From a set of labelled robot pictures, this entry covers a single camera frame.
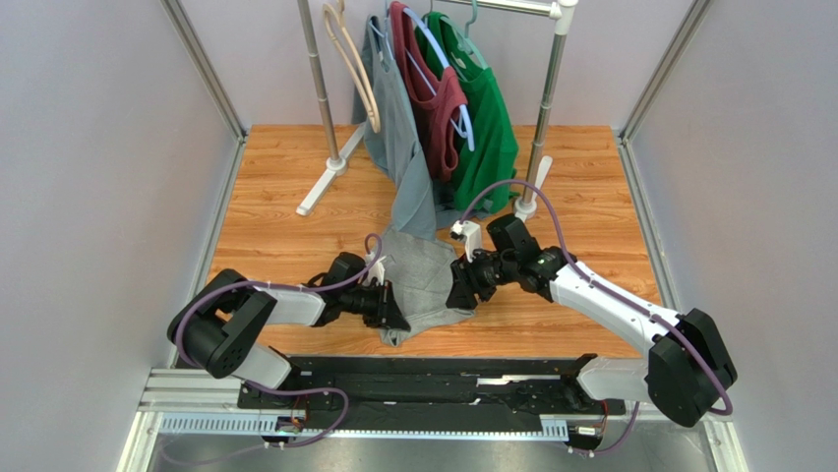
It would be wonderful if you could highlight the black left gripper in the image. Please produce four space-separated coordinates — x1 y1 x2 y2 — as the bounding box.
341 280 410 332

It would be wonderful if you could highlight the light grey cloth napkin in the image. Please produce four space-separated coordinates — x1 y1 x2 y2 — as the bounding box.
380 226 475 347

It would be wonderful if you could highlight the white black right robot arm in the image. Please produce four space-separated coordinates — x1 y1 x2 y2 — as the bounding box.
447 214 739 427

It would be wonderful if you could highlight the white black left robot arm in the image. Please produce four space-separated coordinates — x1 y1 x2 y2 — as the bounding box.
167 252 411 389

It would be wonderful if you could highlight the green hanging shirt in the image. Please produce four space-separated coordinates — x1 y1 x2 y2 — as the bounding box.
423 11 519 213

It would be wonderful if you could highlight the white clothes rack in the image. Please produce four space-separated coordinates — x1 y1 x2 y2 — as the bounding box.
295 0 580 224

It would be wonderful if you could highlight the wooden hanger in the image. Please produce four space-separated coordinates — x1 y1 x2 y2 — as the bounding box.
322 0 382 133

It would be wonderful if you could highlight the maroon hanging shirt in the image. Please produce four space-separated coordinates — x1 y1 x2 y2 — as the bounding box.
389 1 467 182

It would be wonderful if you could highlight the blue-grey hanging shirt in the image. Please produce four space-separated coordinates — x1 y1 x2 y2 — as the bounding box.
361 15 456 241

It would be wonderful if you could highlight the teal green hanger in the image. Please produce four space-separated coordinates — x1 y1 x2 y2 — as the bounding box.
440 0 489 70

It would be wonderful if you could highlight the light blue hanger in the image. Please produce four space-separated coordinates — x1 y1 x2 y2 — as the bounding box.
384 1 476 150

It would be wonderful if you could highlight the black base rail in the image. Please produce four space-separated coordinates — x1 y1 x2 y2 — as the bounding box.
173 355 695 435

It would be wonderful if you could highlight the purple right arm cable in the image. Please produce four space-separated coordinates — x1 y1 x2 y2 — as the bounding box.
456 178 735 457

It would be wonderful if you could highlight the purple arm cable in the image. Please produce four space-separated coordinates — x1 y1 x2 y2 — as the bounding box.
171 232 385 450
456 178 735 457

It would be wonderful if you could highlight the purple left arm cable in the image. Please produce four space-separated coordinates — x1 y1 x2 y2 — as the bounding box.
171 232 385 450

